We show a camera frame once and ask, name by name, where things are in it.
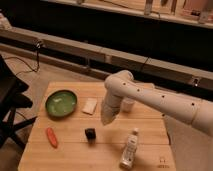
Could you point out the white paper cup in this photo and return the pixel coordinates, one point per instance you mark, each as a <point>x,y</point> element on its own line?
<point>127,105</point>

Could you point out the orange carrot toy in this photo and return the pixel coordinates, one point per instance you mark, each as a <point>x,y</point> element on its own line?
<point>51,137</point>

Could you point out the white plastic bottle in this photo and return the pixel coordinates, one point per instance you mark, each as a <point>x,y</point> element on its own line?
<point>128,155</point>

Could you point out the small black cube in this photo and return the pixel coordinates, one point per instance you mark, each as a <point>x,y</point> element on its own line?
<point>90,133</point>

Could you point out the green round bowl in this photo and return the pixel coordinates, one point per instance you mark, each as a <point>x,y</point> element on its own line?
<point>61,103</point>

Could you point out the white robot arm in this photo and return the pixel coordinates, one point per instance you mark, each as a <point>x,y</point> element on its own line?
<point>190,110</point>

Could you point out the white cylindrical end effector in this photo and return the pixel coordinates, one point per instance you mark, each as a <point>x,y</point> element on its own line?
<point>108,114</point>

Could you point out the black office chair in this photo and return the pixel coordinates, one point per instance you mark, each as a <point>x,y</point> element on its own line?
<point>12,98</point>

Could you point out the white flat eraser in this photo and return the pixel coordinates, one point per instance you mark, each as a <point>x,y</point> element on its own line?
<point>90,106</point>

